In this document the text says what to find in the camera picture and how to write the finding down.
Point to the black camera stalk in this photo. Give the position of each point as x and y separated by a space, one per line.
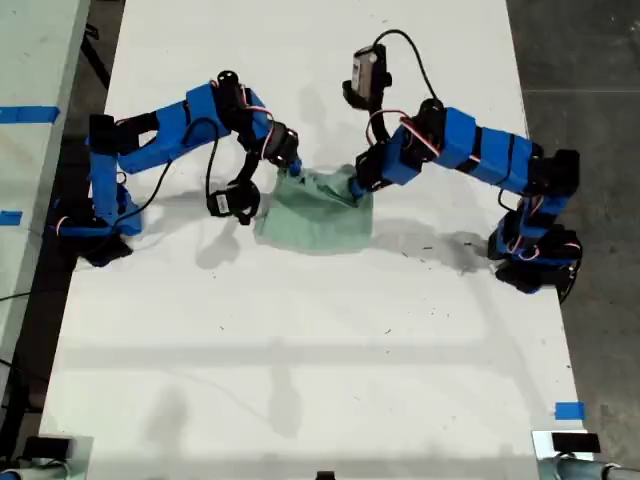
379 122
248 170

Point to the black stand leg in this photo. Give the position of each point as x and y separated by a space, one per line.
97 55

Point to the pale green T-shirt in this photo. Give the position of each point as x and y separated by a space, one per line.
310 220

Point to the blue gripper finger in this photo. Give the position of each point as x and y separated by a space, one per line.
298 169
357 191

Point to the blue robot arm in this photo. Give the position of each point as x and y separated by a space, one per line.
490 147
170 135

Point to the short blue tape strip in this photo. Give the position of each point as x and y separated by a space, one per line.
10 218
570 411

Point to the black camera box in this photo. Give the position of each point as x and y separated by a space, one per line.
235 200
367 75

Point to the small black box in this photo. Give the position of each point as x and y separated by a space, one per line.
47 446
325 475
575 442

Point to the long blue tape strip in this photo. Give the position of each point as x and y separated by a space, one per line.
30 114

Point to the grey pipe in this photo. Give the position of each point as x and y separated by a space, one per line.
575 470
30 472

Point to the grey side table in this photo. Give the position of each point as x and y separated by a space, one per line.
30 50

